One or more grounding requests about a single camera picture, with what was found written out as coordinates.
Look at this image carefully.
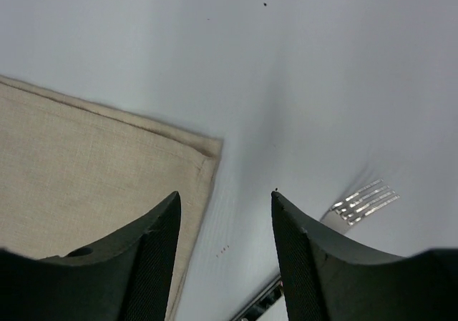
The right aluminium side rail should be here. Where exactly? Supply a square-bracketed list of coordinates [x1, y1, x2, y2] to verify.
[230, 275, 284, 321]

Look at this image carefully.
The silver fork black handle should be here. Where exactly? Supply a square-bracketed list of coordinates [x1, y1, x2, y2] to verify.
[320, 179, 400, 234]

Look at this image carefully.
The beige cloth napkin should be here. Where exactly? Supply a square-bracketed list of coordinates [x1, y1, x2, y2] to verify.
[1, 77, 223, 320]

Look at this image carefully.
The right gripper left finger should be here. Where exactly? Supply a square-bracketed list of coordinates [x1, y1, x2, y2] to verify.
[1, 192, 180, 320]

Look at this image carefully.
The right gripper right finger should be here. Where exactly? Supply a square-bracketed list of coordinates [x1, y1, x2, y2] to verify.
[271, 192, 457, 320]

